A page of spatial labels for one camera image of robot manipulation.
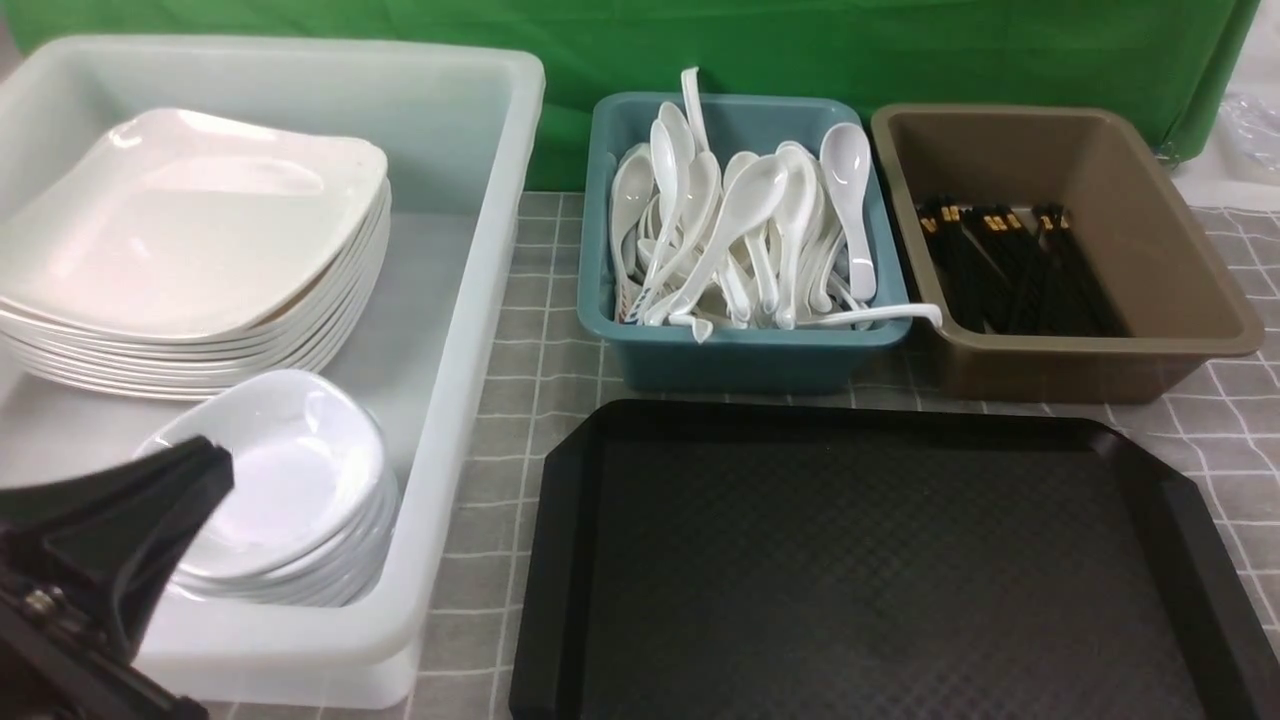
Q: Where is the brown plastic chopstick bin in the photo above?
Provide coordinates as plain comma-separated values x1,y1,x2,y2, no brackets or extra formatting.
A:
870,104,1265,404

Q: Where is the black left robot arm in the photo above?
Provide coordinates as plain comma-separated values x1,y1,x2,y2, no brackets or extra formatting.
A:
1,436,234,719

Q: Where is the teal plastic spoon bin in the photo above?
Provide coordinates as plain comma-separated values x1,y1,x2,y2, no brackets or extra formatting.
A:
577,92,911,395

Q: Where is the black serving tray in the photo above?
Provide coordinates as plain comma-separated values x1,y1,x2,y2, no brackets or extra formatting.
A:
508,398,1279,719

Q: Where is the clear plastic bag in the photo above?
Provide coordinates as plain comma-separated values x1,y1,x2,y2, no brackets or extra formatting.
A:
1219,91,1279,186

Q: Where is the stack of small white bowls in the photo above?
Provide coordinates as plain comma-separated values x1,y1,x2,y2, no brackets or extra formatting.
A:
134,369,401,609

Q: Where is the white square rice plate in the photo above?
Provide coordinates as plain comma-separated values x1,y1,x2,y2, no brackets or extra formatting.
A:
1,108,388,341

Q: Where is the pile of black chopsticks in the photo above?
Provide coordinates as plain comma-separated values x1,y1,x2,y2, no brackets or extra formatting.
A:
916,196,1130,338

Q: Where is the pile of white soup spoons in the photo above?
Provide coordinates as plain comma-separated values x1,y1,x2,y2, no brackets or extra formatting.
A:
607,67,942,343

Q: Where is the green backdrop cloth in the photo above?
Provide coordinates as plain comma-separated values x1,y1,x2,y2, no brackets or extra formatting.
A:
3,1,1258,191

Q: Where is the stack of white square plates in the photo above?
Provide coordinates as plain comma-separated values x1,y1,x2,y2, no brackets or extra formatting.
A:
3,108,392,401

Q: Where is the grey checked tablecloth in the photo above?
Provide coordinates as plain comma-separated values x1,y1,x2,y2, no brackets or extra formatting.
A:
200,191,1280,720

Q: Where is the large translucent white tub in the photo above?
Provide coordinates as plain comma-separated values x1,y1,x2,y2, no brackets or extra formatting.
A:
1,35,545,708

